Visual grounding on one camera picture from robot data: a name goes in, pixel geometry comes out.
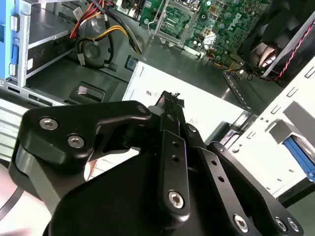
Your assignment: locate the hard disk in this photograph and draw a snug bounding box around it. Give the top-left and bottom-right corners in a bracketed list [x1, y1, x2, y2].
[282, 134, 315, 185]

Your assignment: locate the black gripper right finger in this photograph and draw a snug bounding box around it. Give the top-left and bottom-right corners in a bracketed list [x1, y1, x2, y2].
[184, 122, 305, 236]

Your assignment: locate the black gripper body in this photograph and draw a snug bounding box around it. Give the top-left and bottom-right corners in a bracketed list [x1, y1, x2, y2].
[43, 152, 237, 236]

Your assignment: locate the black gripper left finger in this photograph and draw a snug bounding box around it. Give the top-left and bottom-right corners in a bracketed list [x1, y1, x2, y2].
[9, 90, 191, 222]

